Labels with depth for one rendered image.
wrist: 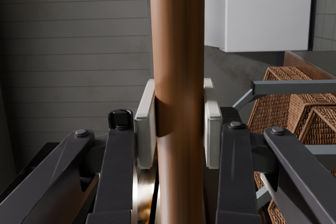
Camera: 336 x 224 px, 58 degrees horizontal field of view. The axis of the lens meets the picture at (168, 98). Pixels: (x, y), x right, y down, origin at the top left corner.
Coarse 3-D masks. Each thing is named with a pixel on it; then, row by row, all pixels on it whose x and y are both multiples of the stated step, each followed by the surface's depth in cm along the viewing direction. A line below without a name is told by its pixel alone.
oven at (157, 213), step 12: (48, 144) 196; (156, 144) 192; (12, 180) 159; (156, 180) 171; (156, 192) 160; (84, 204) 140; (156, 204) 152; (84, 216) 132; (156, 216) 151; (264, 216) 129
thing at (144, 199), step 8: (152, 168) 163; (144, 176) 142; (152, 176) 159; (144, 184) 140; (152, 184) 156; (144, 192) 137; (152, 192) 152; (144, 200) 134; (144, 208) 131; (144, 216) 129
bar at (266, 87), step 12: (252, 84) 107; (264, 84) 106; (276, 84) 106; (288, 84) 106; (300, 84) 105; (312, 84) 105; (324, 84) 105; (252, 96) 109; (240, 108) 110; (324, 156) 61; (264, 192) 66; (204, 216) 78
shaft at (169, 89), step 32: (160, 0) 16; (192, 0) 16; (160, 32) 16; (192, 32) 16; (160, 64) 17; (192, 64) 17; (160, 96) 18; (192, 96) 17; (160, 128) 18; (192, 128) 18; (160, 160) 19; (192, 160) 19; (160, 192) 21; (192, 192) 20
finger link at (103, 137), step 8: (96, 136) 15; (104, 136) 15; (96, 144) 14; (104, 144) 14; (136, 144) 16; (88, 152) 14; (96, 152) 14; (136, 152) 16; (88, 160) 14; (96, 160) 14; (80, 168) 14; (88, 168) 14; (96, 168) 14
